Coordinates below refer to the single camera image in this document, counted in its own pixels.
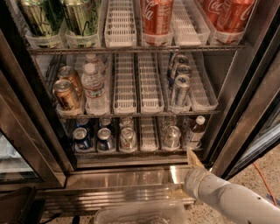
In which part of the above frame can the silver slim can middle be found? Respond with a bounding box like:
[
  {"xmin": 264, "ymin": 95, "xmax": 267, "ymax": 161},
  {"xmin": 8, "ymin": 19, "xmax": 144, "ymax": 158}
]
[{"xmin": 169, "ymin": 65, "xmax": 193, "ymax": 88}]

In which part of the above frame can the white empty tray middle left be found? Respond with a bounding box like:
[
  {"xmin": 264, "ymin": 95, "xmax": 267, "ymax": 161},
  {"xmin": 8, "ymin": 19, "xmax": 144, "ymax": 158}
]
[{"xmin": 113, "ymin": 53, "xmax": 137, "ymax": 115}]

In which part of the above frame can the red coca-cola can centre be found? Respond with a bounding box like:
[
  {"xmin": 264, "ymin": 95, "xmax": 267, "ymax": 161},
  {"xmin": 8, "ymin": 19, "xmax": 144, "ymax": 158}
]
[{"xmin": 140, "ymin": 0, "xmax": 173, "ymax": 35}]

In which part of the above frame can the red coca-cola can right front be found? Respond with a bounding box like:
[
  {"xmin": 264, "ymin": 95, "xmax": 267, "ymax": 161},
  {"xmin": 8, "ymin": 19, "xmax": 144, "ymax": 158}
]
[{"xmin": 216, "ymin": 0, "xmax": 255, "ymax": 33}]

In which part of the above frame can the silver slim can front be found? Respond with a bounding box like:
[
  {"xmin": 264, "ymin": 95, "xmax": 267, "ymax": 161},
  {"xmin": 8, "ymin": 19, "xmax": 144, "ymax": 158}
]
[{"xmin": 171, "ymin": 74, "xmax": 191, "ymax": 107}]

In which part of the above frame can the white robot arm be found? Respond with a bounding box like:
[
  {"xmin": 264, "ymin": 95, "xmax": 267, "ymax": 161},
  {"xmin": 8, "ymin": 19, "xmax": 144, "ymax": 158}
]
[{"xmin": 184, "ymin": 150, "xmax": 280, "ymax": 224}]

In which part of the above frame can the silver soda can centre front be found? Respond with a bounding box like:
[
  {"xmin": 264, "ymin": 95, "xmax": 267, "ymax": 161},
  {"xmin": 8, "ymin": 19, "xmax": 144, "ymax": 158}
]
[{"xmin": 120, "ymin": 128, "xmax": 137, "ymax": 152}]

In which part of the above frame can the clear plastic bin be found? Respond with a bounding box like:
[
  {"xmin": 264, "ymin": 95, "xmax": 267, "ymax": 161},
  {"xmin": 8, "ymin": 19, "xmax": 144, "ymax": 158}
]
[{"xmin": 94, "ymin": 200, "xmax": 188, "ymax": 224}]

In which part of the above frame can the silver soda can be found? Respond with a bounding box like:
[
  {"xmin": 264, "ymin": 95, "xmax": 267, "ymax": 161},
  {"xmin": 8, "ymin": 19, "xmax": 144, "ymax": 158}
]
[
  {"xmin": 120, "ymin": 128, "xmax": 137, "ymax": 152},
  {"xmin": 119, "ymin": 116, "xmax": 134, "ymax": 129}
]

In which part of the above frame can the orange power cable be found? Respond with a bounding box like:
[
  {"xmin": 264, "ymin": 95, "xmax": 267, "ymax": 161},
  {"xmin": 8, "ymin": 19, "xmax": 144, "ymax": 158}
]
[{"xmin": 252, "ymin": 162, "xmax": 278, "ymax": 207}]

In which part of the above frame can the clear water bottle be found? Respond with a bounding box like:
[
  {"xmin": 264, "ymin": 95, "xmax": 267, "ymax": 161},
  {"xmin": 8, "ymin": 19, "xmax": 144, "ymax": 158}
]
[
  {"xmin": 81, "ymin": 63, "xmax": 107, "ymax": 116},
  {"xmin": 86, "ymin": 54, "xmax": 106, "ymax": 75}
]

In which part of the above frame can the green tall can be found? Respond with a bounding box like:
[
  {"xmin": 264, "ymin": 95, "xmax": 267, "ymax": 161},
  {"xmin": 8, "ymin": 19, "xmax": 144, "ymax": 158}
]
[
  {"xmin": 17, "ymin": 0, "xmax": 63, "ymax": 37},
  {"xmin": 60, "ymin": 0, "xmax": 98, "ymax": 36}
]

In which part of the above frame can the blue pepsi can rear right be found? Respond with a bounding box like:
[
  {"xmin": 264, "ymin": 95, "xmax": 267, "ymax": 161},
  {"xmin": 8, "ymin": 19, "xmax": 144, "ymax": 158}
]
[{"xmin": 99, "ymin": 117, "xmax": 114, "ymax": 133}]

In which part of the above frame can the blue pepsi can rear left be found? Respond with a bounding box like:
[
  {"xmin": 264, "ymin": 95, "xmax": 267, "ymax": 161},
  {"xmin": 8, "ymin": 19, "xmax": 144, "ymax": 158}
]
[{"xmin": 76, "ymin": 118, "xmax": 93, "ymax": 136}]

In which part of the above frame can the white empty tray top right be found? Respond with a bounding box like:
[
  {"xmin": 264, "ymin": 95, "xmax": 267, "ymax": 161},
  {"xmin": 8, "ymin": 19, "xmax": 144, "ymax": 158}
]
[{"xmin": 171, "ymin": 0, "xmax": 210, "ymax": 46}]

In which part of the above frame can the silver green 7up can rear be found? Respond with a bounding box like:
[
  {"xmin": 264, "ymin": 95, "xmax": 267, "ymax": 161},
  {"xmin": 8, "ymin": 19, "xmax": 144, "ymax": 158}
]
[{"xmin": 161, "ymin": 115, "xmax": 177, "ymax": 131}]

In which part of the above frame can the steel fridge bottom grille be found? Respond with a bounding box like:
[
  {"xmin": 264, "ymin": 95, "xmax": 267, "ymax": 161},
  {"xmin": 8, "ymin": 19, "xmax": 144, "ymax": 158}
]
[{"xmin": 38, "ymin": 165, "xmax": 197, "ymax": 215}]

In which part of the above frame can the clear water bottle front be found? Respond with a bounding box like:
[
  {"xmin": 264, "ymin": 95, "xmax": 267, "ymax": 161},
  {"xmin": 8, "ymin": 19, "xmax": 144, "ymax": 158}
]
[{"xmin": 81, "ymin": 63, "xmax": 107, "ymax": 116}]

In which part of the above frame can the red coca-cola can right rear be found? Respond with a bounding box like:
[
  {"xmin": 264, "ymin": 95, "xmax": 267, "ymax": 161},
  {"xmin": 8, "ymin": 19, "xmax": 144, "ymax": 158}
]
[{"xmin": 203, "ymin": 0, "xmax": 224, "ymax": 25}]

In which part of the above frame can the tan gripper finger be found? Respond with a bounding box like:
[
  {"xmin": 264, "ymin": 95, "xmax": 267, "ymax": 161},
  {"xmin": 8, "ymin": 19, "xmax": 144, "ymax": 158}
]
[{"xmin": 187, "ymin": 149, "xmax": 204, "ymax": 167}]

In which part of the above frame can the white empty tray middle far right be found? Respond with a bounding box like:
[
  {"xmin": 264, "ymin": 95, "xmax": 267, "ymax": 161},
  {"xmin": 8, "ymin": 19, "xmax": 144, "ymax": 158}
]
[{"xmin": 185, "ymin": 52, "xmax": 218, "ymax": 112}]

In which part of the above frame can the green tall can right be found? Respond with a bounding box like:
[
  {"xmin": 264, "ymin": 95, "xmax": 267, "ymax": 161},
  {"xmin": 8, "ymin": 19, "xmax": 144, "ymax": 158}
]
[{"xmin": 60, "ymin": 0, "xmax": 98, "ymax": 36}]

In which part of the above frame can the brown tea bottle white cap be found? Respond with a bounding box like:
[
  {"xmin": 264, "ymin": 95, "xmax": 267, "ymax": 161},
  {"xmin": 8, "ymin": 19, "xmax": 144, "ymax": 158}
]
[{"xmin": 183, "ymin": 115, "xmax": 206, "ymax": 150}]

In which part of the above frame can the white empty tray bottom shelf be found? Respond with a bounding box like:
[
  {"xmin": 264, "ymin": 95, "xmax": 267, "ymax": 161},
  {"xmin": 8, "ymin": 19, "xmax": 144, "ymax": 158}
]
[{"xmin": 140, "ymin": 117, "xmax": 159, "ymax": 152}]

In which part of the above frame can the glass fridge door left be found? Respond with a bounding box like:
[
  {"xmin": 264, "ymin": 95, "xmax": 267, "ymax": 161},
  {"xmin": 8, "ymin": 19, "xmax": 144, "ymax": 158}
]
[{"xmin": 0, "ymin": 31, "xmax": 66, "ymax": 192}]

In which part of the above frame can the green tall can left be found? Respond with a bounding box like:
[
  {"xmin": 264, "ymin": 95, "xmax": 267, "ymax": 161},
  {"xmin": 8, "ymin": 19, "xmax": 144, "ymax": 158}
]
[{"xmin": 17, "ymin": 0, "xmax": 63, "ymax": 37}]

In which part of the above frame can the blue silver slim can rear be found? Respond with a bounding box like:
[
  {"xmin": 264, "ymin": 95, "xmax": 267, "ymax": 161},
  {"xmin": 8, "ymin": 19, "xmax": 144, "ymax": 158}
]
[{"xmin": 166, "ymin": 52, "xmax": 189, "ymax": 80}]

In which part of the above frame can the silver soda can centre rear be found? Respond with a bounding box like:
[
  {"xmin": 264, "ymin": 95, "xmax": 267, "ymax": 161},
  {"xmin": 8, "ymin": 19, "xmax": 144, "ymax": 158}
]
[{"xmin": 119, "ymin": 116, "xmax": 134, "ymax": 129}]

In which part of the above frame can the silver green 7up can front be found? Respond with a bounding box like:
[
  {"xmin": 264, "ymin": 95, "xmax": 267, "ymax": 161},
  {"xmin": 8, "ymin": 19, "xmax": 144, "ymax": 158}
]
[{"xmin": 163, "ymin": 125, "xmax": 181, "ymax": 151}]

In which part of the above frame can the gold brown can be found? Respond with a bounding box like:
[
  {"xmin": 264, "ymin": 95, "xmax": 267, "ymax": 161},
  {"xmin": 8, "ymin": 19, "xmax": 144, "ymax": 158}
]
[
  {"xmin": 52, "ymin": 79, "xmax": 80, "ymax": 111},
  {"xmin": 58, "ymin": 66, "xmax": 82, "ymax": 99}
]

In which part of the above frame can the white empty tray top shelf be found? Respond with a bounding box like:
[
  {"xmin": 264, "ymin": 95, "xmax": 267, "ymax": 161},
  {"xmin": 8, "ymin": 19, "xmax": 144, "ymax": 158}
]
[{"xmin": 104, "ymin": 0, "xmax": 137, "ymax": 47}]

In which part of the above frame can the clear water bottle rear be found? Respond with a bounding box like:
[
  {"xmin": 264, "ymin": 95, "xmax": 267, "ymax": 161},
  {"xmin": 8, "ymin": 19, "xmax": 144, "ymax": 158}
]
[{"xmin": 86, "ymin": 54, "xmax": 106, "ymax": 75}]

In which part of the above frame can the white empty tray shelf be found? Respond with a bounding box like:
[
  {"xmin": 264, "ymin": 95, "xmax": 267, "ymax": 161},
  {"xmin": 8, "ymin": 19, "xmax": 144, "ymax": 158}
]
[
  {"xmin": 140, "ymin": 117, "xmax": 159, "ymax": 152},
  {"xmin": 104, "ymin": 0, "xmax": 137, "ymax": 47}
]

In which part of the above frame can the gold brown can front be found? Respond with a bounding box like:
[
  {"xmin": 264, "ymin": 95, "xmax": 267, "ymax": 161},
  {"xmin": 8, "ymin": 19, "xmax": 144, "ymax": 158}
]
[{"xmin": 52, "ymin": 79, "xmax": 80, "ymax": 111}]

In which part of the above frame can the steel fridge door right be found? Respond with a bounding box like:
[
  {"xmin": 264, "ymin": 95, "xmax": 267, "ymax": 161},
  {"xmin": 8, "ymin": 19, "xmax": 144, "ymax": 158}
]
[{"xmin": 201, "ymin": 0, "xmax": 280, "ymax": 179}]

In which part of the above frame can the blue pepsi can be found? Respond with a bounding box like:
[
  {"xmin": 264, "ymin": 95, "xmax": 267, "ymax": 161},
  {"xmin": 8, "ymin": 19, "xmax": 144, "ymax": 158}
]
[
  {"xmin": 73, "ymin": 128, "xmax": 92, "ymax": 150},
  {"xmin": 76, "ymin": 118, "xmax": 93, "ymax": 136},
  {"xmin": 99, "ymin": 117, "xmax": 114, "ymax": 133},
  {"xmin": 97, "ymin": 128, "xmax": 116, "ymax": 152}
]

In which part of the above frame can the blue pepsi can front right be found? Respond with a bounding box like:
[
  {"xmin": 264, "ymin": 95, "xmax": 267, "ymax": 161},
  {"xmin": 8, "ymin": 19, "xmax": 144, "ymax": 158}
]
[{"xmin": 97, "ymin": 128, "xmax": 116, "ymax": 152}]

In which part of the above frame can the gold brown can rear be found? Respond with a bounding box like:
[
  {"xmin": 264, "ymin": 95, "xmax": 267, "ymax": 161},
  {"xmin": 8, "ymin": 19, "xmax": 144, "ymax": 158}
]
[{"xmin": 58, "ymin": 66, "xmax": 82, "ymax": 99}]

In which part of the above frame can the silver green 7up can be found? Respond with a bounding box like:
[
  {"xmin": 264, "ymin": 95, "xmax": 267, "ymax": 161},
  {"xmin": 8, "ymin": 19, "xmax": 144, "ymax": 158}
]
[
  {"xmin": 163, "ymin": 125, "xmax": 181, "ymax": 151},
  {"xmin": 161, "ymin": 115, "xmax": 177, "ymax": 131}
]

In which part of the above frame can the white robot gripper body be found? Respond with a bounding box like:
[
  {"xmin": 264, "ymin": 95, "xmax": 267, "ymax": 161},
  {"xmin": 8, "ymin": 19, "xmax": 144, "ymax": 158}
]
[{"xmin": 184, "ymin": 167, "xmax": 218, "ymax": 201}]

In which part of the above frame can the red coca-cola can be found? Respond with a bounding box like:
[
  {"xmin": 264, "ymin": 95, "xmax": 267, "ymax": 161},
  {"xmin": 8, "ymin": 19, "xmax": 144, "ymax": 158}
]
[
  {"xmin": 140, "ymin": 0, "xmax": 173, "ymax": 35},
  {"xmin": 216, "ymin": 0, "xmax": 255, "ymax": 33},
  {"xmin": 203, "ymin": 0, "xmax": 224, "ymax": 25}
]

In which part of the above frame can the blue pepsi can front left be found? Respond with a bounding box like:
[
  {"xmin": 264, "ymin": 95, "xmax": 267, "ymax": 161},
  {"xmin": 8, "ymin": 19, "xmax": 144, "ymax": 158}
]
[{"xmin": 73, "ymin": 128, "xmax": 92, "ymax": 150}]

